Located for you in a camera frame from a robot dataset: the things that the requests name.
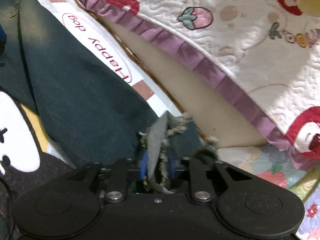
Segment white quilt with red bears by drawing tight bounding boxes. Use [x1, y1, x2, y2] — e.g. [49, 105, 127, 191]
[79, 0, 319, 160]

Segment dark denim jeans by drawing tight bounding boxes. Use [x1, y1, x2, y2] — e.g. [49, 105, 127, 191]
[0, 0, 218, 194]

